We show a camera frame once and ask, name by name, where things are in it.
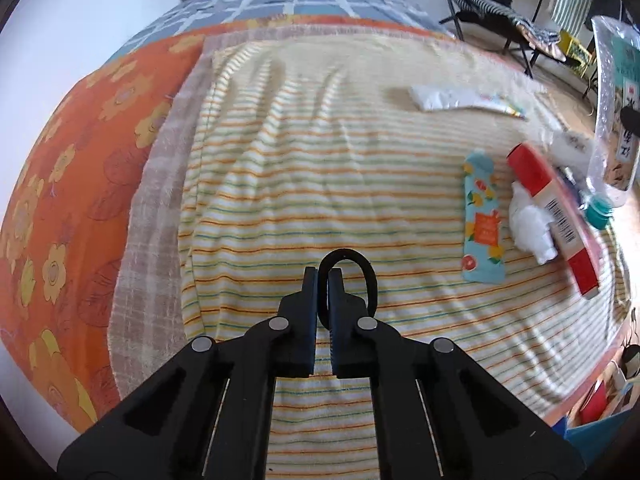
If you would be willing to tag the black white striped cushion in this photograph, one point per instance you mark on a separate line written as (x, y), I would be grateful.
(520, 25)

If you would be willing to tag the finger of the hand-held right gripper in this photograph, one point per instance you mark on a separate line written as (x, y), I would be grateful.
(631, 119)

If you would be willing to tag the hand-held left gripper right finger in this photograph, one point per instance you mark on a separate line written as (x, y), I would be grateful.
(340, 347)

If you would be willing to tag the crumpled clear plastic wrapper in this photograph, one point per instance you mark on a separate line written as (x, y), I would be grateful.
(567, 142)

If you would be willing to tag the striped towel blanket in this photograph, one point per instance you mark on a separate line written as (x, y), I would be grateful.
(325, 160)

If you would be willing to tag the white paper packet colourful end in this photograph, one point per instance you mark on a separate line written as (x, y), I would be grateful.
(450, 99)

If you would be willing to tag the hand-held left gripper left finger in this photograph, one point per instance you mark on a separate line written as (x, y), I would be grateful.
(307, 332)

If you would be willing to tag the red and white box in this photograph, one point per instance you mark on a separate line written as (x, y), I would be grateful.
(565, 225)

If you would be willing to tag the blue paper bag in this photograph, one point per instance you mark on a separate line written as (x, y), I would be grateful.
(600, 425)

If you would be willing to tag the orange floral bedsheet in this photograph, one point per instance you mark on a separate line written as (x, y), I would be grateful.
(75, 160)

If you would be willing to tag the red packet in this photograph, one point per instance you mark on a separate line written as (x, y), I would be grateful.
(594, 402)

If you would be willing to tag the yellow box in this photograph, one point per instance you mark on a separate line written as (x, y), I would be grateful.
(575, 50)

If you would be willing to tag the clear plastic bottle teal cap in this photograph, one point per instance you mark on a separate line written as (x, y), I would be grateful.
(607, 110)

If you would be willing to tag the crumpled white tissue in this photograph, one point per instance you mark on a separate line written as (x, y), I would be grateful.
(527, 230)

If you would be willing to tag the teal fruit print packet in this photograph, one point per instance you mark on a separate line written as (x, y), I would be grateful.
(482, 240)

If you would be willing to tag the blue checked bedsheet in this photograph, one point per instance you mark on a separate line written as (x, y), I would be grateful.
(320, 2)

